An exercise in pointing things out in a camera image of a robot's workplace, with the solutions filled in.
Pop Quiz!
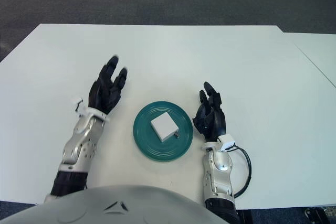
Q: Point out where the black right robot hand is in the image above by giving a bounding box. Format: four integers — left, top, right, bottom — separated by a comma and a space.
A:
192, 81, 227, 143

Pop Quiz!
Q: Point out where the white charger block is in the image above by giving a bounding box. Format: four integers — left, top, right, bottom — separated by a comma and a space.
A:
150, 112, 181, 142

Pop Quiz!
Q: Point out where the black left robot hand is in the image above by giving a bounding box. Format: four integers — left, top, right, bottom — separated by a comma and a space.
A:
87, 55, 129, 116

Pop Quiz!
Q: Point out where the grey robot torso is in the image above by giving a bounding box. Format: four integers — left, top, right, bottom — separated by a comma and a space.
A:
0, 185, 229, 224

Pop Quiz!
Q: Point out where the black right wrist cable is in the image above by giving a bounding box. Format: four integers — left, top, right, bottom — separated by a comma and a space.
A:
227, 144, 253, 199

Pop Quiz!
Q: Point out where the teal round plate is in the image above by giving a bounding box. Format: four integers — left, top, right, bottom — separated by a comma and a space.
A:
132, 100, 195, 163

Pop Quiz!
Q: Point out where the black chair base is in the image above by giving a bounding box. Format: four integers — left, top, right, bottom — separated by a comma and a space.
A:
303, 206, 329, 224

